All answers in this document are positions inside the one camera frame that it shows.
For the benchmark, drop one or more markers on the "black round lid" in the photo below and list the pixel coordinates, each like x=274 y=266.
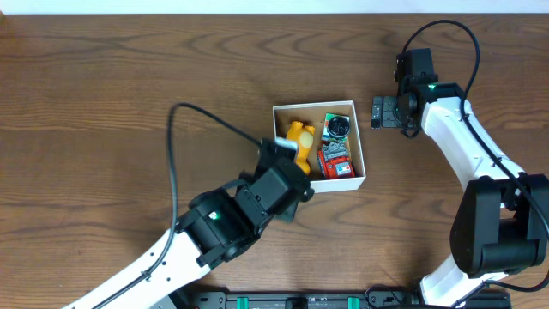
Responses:
x=338 y=127

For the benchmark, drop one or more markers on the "white cardboard box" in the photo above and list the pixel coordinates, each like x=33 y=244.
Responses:
x=313 y=114

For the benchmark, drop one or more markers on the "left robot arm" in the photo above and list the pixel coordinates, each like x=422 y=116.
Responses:
x=166 y=266

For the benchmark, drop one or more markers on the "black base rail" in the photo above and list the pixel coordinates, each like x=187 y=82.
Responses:
x=373 y=298

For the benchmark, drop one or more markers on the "orange rubber animal toy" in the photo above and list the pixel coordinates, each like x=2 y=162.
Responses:
x=303 y=135

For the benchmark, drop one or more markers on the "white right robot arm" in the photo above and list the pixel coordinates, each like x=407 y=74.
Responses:
x=501 y=225

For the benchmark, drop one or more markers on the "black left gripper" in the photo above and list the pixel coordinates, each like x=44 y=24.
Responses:
x=269 y=155

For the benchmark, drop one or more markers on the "colourful puzzle cube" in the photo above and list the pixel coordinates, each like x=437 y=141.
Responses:
x=325 y=135

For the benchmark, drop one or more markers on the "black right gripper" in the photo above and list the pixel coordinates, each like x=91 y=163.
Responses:
x=384 y=113

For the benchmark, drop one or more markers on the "red toy truck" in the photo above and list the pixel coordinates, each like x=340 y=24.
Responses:
x=334 y=161

